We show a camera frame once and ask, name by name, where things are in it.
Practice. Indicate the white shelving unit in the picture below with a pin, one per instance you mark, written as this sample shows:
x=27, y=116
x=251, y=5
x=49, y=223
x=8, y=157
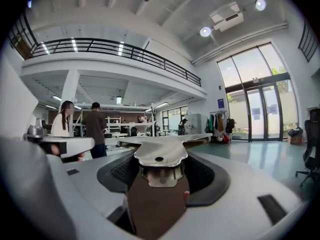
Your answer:
x=117, y=124

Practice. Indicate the round ceiling light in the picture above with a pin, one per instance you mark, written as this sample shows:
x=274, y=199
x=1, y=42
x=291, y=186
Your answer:
x=260, y=4
x=205, y=31

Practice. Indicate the long black balcony railing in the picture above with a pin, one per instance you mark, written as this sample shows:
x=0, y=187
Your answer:
x=140, y=55

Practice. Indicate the black office chair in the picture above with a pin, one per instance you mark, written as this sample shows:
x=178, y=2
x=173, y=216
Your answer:
x=312, y=144

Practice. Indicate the clothes rack with garments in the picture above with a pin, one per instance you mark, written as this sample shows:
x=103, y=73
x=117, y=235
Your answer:
x=220, y=125

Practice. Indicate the person's left hand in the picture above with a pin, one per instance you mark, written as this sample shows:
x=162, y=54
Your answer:
x=55, y=150

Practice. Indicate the glass double door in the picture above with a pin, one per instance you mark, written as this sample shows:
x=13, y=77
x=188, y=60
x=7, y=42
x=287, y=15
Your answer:
x=263, y=114

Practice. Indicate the white cabinet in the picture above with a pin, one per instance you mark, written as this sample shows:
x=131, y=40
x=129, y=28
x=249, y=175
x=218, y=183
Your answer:
x=198, y=124

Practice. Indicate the black bag on box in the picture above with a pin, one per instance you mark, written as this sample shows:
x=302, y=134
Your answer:
x=295, y=134

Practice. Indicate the white ceiling air conditioner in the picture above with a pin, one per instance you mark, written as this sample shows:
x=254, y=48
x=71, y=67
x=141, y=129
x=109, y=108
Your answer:
x=226, y=17

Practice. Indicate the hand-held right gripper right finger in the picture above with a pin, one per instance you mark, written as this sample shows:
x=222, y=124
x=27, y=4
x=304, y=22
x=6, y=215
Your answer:
x=240, y=199

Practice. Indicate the large glass window wall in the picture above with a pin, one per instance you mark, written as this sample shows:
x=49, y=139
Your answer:
x=250, y=64

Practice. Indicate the blue wall poster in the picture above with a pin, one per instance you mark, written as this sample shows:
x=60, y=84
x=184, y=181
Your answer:
x=220, y=103

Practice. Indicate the hanging cylinder lamp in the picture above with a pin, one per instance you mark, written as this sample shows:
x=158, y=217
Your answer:
x=118, y=100

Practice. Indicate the short black railing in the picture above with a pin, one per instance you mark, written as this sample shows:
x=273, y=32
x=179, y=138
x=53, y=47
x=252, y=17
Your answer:
x=308, y=42

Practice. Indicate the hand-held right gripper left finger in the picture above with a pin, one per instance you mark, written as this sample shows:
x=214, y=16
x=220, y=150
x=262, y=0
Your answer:
x=82, y=184

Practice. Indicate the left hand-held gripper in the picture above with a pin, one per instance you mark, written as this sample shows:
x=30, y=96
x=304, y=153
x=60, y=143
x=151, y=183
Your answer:
x=75, y=144

